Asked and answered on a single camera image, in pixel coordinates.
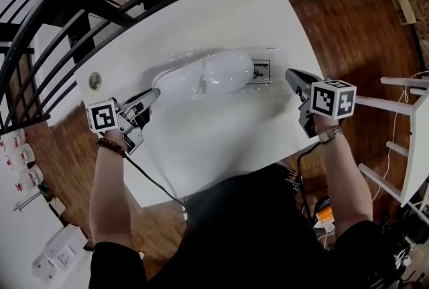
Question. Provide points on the white slatted side table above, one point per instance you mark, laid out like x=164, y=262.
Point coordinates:
x=419, y=147

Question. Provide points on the cardboard box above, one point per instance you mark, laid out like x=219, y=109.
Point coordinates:
x=403, y=7

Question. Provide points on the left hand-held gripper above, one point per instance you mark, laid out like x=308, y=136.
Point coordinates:
x=102, y=116

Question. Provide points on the white square table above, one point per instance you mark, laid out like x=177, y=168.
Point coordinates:
x=207, y=126

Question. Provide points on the person's black shirt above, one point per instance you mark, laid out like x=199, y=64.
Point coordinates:
x=248, y=234

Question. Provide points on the black metal railing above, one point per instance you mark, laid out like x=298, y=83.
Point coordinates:
x=117, y=14

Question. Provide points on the clear bottle with red label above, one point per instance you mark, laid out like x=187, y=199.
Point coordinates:
x=21, y=155
x=31, y=178
x=15, y=138

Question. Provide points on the person's left forearm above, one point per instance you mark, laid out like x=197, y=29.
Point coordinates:
x=109, y=197

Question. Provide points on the white wall socket box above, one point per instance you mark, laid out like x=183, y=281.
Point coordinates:
x=62, y=254

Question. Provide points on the orange box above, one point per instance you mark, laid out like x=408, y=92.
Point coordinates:
x=325, y=214

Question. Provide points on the metal wristwatch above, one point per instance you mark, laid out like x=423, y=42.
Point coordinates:
x=330, y=134

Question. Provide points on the metal rod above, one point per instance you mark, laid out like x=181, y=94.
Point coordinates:
x=27, y=201

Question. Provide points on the person's right forearm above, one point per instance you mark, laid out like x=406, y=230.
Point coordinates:
x=348, y=187

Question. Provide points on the small white box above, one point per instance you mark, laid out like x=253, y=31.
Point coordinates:
x=57, y=207

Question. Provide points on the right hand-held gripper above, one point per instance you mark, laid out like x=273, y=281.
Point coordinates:
x=333, y=100

